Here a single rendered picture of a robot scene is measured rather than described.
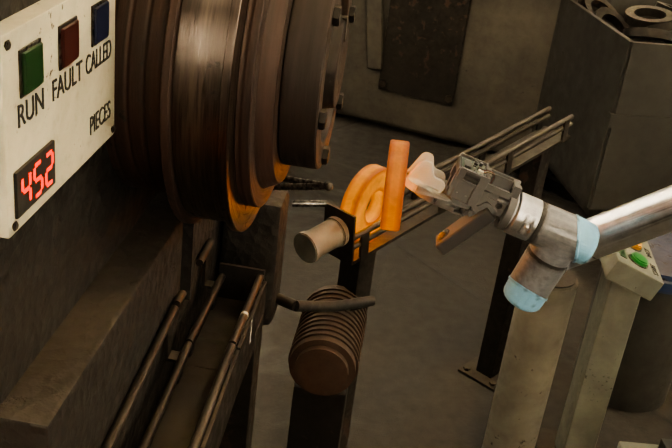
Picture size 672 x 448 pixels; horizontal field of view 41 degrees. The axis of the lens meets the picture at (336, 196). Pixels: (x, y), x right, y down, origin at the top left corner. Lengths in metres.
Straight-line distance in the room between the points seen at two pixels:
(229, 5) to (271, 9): 0.06
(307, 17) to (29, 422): 0.52
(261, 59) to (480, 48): 2.90
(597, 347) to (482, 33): 2.01
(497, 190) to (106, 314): 0.73
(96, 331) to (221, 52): 0.33
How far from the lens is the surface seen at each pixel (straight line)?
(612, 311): 2.08
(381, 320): 2.71
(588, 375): 2.17
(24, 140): 0.83
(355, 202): 1.67
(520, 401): 2.14
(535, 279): 1.60
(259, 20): 0.99
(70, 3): 0.89
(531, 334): 2.04
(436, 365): 2.56
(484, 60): 3.88
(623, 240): 1.68
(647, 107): 3.31
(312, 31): 1.05
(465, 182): 1.51
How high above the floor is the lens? 1.46
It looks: 25 degrees down
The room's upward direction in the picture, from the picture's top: 7 degrees clockwise
